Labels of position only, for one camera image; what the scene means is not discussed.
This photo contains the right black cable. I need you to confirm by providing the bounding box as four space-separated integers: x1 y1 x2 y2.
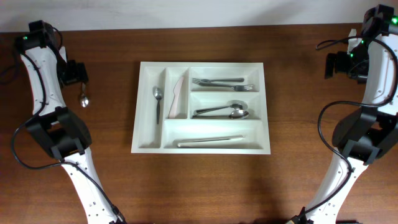
298 35 398 218

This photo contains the silver fork slanted handle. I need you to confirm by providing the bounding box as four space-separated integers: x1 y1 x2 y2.
198 82 254 91

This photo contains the small silver teaspoon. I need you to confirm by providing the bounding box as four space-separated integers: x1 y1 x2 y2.
79 83 90 108

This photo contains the silver tablespoon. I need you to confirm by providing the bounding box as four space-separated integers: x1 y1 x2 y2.
193 100 248 115
192 110 249 119

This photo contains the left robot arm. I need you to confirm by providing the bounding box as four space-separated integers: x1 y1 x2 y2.
14 20 126 223

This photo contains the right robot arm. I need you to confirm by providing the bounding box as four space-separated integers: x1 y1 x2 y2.
289 4 397 223

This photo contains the white plastic knife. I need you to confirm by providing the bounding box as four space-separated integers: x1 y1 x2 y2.
169 76 185 119

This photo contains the small dark teaspoon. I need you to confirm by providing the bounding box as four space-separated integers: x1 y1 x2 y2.
154 86 164 124

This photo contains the white plastic cutlery tray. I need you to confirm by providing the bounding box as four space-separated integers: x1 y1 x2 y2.
131 62 271 154

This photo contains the silver fork with round handle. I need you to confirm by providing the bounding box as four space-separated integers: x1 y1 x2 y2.
192 78 245 83

